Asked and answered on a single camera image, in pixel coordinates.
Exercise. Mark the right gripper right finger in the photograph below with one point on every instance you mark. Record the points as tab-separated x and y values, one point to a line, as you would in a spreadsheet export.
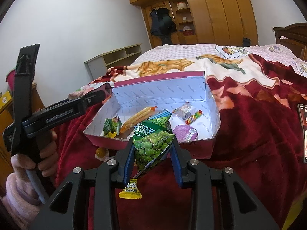
220	199

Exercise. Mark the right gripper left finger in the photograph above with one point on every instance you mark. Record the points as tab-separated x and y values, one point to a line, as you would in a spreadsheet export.
67	208

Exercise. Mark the purple plastic case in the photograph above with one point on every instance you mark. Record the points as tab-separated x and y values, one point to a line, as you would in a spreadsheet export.
185	133

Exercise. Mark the green peas snack bag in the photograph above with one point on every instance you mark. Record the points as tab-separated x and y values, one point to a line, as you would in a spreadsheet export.
112	125

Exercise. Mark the orange corn snack bag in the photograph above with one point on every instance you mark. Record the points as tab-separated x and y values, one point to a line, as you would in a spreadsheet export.
140	116

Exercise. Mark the pink peach jelly pouch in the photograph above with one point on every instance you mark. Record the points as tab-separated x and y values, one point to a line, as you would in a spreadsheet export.
159	121

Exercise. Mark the pink fleece sleeve forearm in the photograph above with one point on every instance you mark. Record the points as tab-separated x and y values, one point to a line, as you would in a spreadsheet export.
21	207

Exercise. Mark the person's left hand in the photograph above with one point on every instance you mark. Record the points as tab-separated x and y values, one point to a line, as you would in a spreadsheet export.
45	159

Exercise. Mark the small yellow candy packet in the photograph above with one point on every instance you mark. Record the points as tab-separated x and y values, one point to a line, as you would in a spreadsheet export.
131	191

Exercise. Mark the pink cardboard box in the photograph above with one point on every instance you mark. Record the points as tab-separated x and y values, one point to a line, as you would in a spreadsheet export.
165	92

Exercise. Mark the red floral fleece blanket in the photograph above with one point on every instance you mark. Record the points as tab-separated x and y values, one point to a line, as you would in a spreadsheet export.
260	137

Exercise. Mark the grey low shelf unit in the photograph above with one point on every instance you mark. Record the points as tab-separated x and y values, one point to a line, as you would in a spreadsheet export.
99	65

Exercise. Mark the smartphone on blanket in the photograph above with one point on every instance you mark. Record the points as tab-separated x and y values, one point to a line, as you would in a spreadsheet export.
302	111

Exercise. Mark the dark hanging jackets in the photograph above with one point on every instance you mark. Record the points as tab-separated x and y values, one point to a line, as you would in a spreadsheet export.
162	25

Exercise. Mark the pink checkered bed sheet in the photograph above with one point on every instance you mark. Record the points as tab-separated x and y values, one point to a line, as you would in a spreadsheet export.
272	52

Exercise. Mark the wooden wardrobe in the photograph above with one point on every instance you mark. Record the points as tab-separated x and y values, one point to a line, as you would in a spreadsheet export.
221	22

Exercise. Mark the dark wooden headboard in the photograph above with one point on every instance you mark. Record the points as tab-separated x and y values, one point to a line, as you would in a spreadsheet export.
294	37

